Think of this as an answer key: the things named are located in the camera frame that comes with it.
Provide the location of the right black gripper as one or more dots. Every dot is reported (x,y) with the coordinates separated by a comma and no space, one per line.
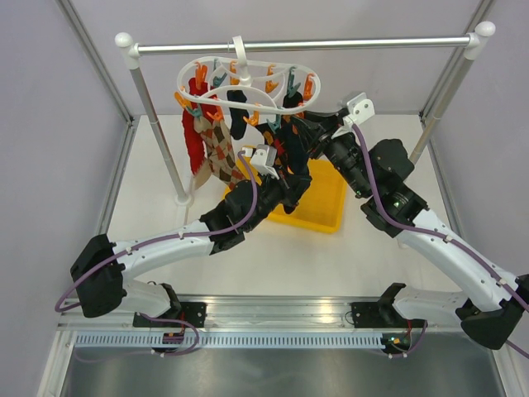
(310,133)

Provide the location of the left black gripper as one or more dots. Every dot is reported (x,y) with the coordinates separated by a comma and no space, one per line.
(293,187)

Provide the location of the dark argyle sock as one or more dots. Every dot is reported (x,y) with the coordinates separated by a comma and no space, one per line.
(275,139)

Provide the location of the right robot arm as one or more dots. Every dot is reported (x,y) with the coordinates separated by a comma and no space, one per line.
(490,302)

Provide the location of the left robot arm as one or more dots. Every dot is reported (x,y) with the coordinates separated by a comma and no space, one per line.
(106,273)

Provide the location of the black sock at rear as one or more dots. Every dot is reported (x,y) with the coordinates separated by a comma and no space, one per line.
(293,101)

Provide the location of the yellow plastic tray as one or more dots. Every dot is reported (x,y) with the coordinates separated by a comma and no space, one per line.
(320,208)

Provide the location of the small navy sock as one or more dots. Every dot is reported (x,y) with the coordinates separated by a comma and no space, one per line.
(238,124)

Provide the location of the brown argyle sock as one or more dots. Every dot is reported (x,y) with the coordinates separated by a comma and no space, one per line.
(220,153)

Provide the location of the beige argyle sock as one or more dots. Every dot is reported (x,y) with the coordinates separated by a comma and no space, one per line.
(204,127)

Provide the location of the red sock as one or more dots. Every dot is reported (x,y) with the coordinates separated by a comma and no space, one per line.
(193,139)

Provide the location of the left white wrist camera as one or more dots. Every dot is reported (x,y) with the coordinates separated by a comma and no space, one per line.
(262,159)

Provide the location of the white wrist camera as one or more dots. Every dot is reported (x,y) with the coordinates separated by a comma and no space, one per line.
(262,159)
(359,108)

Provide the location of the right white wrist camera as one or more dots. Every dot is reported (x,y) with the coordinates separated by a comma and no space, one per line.
(359,108)

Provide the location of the white sock hanger frame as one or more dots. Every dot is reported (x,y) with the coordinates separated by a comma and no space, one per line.
(264,84)

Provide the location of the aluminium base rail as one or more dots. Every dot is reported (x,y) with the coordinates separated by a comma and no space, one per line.
(240,313)

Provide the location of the white slotted cable duct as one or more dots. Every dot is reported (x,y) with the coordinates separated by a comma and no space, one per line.
(271,340)

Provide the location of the silver clothes rail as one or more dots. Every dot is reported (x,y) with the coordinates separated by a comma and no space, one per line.
(472,43)

